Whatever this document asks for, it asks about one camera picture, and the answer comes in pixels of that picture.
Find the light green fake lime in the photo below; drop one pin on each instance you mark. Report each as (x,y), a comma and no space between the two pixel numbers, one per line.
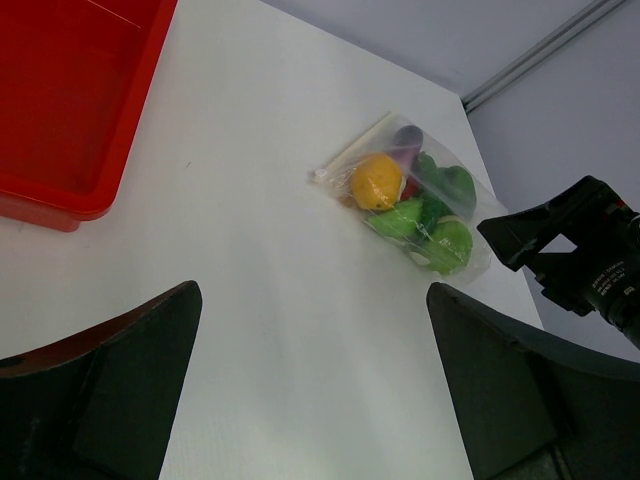
(403,222)

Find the red fake chili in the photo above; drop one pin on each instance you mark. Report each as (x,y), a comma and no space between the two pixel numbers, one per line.
(411,189)

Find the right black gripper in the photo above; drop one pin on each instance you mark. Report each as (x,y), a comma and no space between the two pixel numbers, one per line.
(583,246)

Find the light green fake guava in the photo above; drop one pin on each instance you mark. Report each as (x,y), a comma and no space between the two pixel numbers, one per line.
(449,247)

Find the red plastic tray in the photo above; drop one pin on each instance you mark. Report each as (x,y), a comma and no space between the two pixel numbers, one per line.
(74,79)

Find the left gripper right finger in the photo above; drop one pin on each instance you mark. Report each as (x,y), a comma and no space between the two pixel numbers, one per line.
(529,404)

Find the dark green fake pepper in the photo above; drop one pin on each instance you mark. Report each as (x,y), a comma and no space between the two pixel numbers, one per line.
(452,187)

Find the right aluminium corner post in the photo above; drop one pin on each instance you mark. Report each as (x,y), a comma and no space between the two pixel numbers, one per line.
(568,32)

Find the clear zip top bag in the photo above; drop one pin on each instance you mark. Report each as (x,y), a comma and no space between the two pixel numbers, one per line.
(335,176)

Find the yellow fake lemon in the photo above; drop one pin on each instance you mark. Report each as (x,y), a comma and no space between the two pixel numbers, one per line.
(377,182)

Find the purple fake eggplant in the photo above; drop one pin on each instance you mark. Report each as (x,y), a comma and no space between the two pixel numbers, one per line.
(407,144)

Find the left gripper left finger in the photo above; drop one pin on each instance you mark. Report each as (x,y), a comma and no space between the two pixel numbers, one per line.
(100,404)

